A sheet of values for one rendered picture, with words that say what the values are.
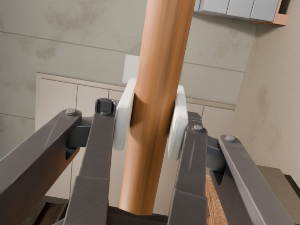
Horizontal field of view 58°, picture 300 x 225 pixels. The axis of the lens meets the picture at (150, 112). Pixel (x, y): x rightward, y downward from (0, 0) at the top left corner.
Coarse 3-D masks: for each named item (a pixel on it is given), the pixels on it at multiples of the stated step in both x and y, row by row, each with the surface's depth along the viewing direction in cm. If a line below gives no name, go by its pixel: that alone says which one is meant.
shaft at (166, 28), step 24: (168, 0) 16; (192, 0) 16; (144, 24) 18; (168, 24) 16; (144, 48) 18; (168, 48) 17; (144, 72) 18; (168, 72) 18; (144, 96) 18; (168, 96) 18; (144, 120) 19; (168, 120) 19; (144, 144) 20; (144, 168) 20; (144, 192) 21
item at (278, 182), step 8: (264, 168) 211; (272, 168) 213; (264, 176) 200; (272, 176) 202; (280, 176) 204; (288, 176) 214; (272, 184) 192; (280, 184) 194; (288, 184) 195; (296, 184) 205; (280, 192) 185; (288, 192) 186; (296, 192) 196; (280, 200) 177; (288, 200) 178; (296, 200) 180; (288, 208) 171; (296, 208) 172; (296, 216) 165; (208, 224) 216; (296, 224) 159
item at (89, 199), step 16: (96, 112) 16; (112, 112) 16; (96, 128) 14; (112, 128) 14; (96, 144) 13; (96, 160) 12; (80, 176) 10; (96, 176) 11; (80, 192) 9; (96, 192) 9; (80, 208) 8; (96, 208) 8; (64, 224) 8; (80, 224) 8; (96, 224) 8
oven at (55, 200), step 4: (44, 196) 222; (48, 196) 223; (44, 200) 218; (48, 200) 219; (52, 200) 220; (56, 200) 220; (60, 200) 221; (64, 200) 222; (68, 200) 222; (48, 204) 218; (52, 204) 218; (64, 216) 216
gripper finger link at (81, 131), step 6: (84, 120) 16; (90, 120) 16; (78, 126) 15; (84, 126) 15; (90, 126) 15; (114, 126) 17; (72, 132) 15; (78, 132) 15; (84, 132) 15; (72, 138) 15; (78, 138) 15; (84, 138) 16; (66, 144) 15; (72, 144) 15; (78, 144) 16; (84, 144) 16
